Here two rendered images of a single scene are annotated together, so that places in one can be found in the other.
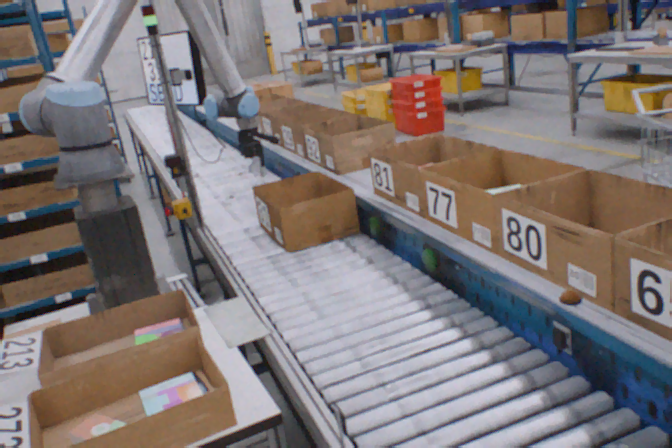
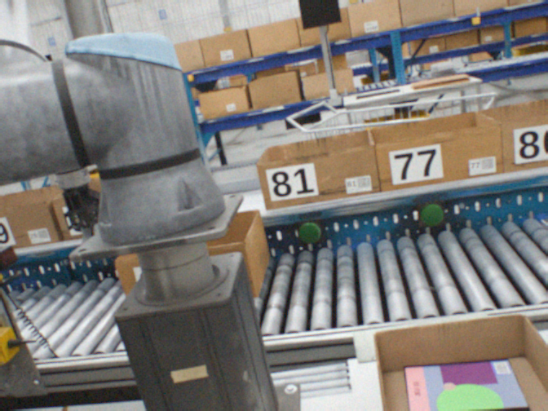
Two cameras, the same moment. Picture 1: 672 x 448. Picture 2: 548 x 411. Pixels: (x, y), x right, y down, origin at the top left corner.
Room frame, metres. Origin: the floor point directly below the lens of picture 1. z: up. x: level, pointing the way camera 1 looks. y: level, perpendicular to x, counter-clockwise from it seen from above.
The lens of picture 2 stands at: (1.43, 1.28, 1.39)
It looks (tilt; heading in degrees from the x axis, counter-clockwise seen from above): 17 degrees down; 298
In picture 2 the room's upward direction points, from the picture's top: 12 degrees counter-clockwise
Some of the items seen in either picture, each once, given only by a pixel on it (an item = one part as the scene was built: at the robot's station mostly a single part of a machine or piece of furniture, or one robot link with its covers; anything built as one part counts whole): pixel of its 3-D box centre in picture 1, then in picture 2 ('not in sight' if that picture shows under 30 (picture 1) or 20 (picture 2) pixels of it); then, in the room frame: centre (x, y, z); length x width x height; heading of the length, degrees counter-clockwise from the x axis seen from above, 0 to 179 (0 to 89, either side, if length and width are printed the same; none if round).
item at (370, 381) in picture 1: (419, 366); not in sight; (1.30, -0.14, 0.72); 0.52 x 0.05 x 0.05; 108
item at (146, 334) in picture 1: (161, 340); (461, 387); (1.55, 0.52, 0.78); 0.19 x 0.14 x 0.02; 15
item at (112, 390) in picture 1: (130, 408); not in sight; (1.21, 0.50, 0.80); 0.38 x 0.28 x 0.10; 114
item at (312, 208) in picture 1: (303, 208); (197, 258); (2.37, 0.11, 0.83); 0.39 x 0.29 x 0.17; 19
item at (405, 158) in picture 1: (431, 172); (319, 169); (2.11, -0.35, 0.96); 0.39 x 0.29 x 0.17; 18
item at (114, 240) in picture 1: (117, 253); (206, 365); (1.93, 0.70, 0.91); 0.26 x 0.26 x 0.33; 22
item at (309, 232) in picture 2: (374, 226); (309, 233); (2.09, -0.13, 0.81); 0.07 x 0.01 x 0.07; 18
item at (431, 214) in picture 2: (429, 260); (431, 215); (1.72, -0.25, 0.81); 0.07 x 0.01 x 0.07; 18
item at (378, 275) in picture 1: (339, 290); (391, 280); (1.79, 0.02, 0.72); 0.52 x 0.05 x 0.05; 108
